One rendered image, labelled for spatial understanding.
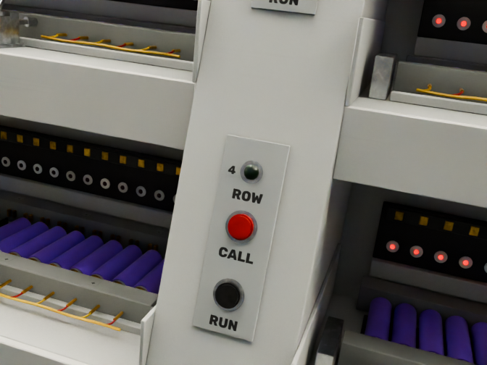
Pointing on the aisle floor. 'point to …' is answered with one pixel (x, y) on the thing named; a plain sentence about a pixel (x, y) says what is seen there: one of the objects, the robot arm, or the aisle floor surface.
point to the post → (290, 220)
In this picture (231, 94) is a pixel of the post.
